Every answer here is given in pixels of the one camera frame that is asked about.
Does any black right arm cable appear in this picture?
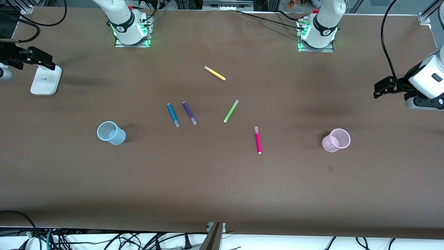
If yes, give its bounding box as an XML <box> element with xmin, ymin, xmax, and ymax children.
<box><xmin>0</xmin><ymin>0</ymin><xmax>67</xmax><ymax>43</ymax></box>

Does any white plastic stand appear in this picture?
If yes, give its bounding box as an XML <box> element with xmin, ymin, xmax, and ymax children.
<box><xmin>30</xmin><ymin>65</ymin><xmax>62</xmax><ymax>95</ymax></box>

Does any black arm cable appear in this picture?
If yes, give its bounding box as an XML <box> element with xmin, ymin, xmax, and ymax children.
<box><xmin>0</xmin><ymin>0</ymin><xmax>67</xmax><ymax>43</ymax></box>
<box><xmin>381</xmin><ymin>0</ymin><xmax>399</xmax><ymax>82</ymax></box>

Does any pink marker with clear cap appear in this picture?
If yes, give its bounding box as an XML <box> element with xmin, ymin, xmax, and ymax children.
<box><xmin>254</xmin><ymin>126</ymin><xmax>262</xmax><ymax>154</ymax></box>

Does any green marker with clear cap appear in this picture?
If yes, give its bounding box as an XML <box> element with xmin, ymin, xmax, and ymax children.
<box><xmin>223</xmin><ymin>100</ymin><xmax>239</xmax><ymax>123</ymax></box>

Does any translucent blue plastic cup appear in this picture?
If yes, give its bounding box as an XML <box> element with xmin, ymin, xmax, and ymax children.
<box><xmin>97</xmin><ymin>121</ymin><xmax>126</xmax><ymax>145</ymax></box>

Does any black looped cable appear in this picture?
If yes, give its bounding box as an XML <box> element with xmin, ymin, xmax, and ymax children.
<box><xmin>0</xmin><ymin>210</ymin><xmax>37</xmax><ymax>250</ymax></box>

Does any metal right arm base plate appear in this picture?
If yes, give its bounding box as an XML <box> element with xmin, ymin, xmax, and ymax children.
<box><xmin>114</xmin><ymin>16</ymin><xmax>152</xmax><ymax>48</ymax></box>

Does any grey metal box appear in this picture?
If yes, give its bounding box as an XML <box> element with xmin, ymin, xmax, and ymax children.
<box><xmin>203</xmin><ymin>0</ymin><xmax>254</xmax><ymax>11</ymax></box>

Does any yellow marker with clear cap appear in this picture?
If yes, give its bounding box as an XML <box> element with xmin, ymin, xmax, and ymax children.
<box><xmin>204</xmin><ymin>66</ymin><xmax>226</xmax><ymax>81</ymax></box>

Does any blue marker with clear cap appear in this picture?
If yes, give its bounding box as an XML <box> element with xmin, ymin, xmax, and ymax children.
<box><xmin>167</xmin><ymin>103</ymin><xmax>180</xmax><ymax>128</ymax></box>

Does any purple marker with clear cap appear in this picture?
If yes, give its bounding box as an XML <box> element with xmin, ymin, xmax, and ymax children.
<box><xmin>182</xmin><ymin>101</ymin><xmax>197</xmax><ymax>125</ymax></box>

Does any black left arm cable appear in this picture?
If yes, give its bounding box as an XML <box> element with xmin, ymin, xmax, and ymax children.
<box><xmin>381</xmin><ymin>0</ymin><xmax>399</xmax><ymax>82</ymax></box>

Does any translucent pink plastic cup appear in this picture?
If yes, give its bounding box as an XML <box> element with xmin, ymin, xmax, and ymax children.
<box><xmin>322</xmin><ymin>128</ymin><xmax>351</xmax><ymax>153</ymax></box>

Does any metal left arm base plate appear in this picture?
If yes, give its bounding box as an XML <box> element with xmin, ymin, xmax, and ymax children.
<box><xmin>297</xmin><ymin>17</ymin><xmax>334</xmax><ymax>53</ymax></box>

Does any aluminium frame profile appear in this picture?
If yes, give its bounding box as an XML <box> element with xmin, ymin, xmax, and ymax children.
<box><xmin>418</xmin><ymin>0</ymin><xmax>444</xmax><ymax>25</ymax></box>

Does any black cable on table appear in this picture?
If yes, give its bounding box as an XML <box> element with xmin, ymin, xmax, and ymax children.
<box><xmin>235</xmin><ymin>10</ymin><xmax>301</xmax><ymax>27</ymax></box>

